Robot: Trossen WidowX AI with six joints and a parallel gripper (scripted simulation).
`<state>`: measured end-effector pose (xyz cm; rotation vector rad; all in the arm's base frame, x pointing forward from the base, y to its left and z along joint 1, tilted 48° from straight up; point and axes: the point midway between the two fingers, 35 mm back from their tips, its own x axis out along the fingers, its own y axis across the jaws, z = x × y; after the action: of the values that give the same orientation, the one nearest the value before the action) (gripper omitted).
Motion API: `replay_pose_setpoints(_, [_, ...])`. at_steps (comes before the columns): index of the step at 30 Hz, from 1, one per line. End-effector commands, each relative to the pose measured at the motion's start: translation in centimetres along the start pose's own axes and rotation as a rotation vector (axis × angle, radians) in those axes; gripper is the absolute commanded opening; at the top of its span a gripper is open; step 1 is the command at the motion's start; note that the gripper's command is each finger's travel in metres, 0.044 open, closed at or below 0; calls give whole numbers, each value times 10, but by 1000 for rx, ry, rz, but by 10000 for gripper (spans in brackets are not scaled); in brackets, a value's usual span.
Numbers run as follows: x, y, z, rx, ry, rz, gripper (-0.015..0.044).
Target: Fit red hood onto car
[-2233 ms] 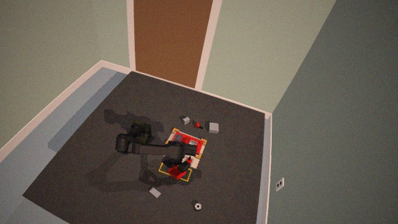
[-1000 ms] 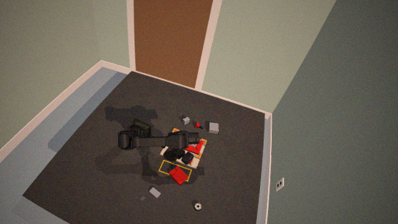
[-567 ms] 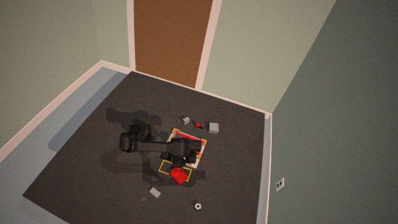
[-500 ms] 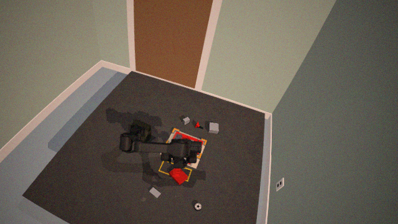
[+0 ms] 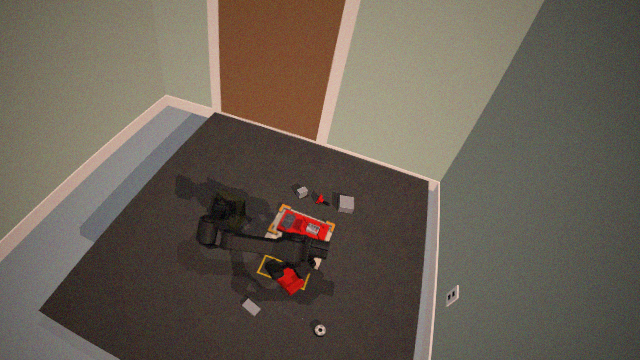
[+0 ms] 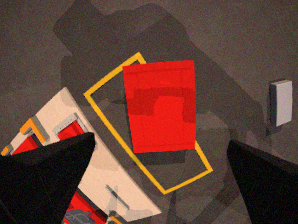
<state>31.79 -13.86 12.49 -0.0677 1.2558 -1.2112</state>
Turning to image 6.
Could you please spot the cream flat base plate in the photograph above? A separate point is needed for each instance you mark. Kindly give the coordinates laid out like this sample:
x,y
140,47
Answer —
x,y
105,182

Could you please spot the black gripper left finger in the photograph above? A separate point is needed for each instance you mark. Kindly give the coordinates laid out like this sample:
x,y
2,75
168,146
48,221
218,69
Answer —
x,y
37,186

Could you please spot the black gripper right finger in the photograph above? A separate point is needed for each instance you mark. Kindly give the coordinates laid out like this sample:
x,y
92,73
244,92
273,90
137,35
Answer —
x,y
269,185

